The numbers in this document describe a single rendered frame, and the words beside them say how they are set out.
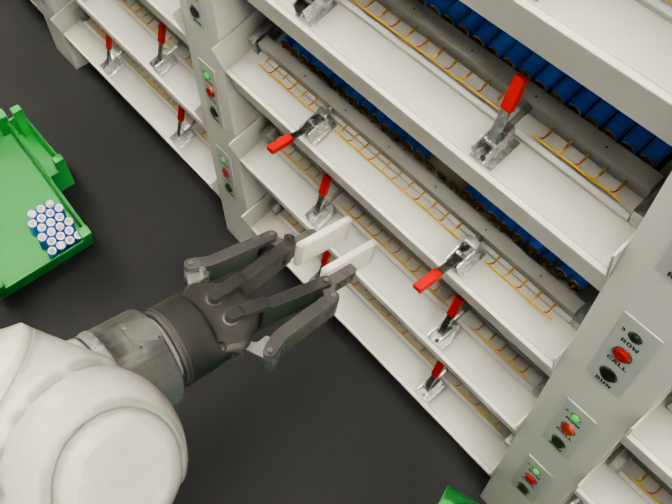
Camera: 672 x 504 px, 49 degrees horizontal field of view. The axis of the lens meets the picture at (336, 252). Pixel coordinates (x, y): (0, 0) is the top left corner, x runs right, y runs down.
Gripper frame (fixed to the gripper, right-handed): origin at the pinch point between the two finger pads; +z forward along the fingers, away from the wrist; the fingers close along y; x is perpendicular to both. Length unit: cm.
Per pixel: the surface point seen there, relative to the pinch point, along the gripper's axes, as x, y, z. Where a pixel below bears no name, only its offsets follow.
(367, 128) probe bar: 3.5, 15.3, 19.7
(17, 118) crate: 54, 98, 6
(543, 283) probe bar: 3.9, -14.1, 19.1
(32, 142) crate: 60, 96, 8
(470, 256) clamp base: 5.5, -6.1, 16.5
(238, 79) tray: 8.3, 36.7, 15.9
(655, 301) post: -11.3, -25.4, 10.5
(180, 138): 43, 64, 25
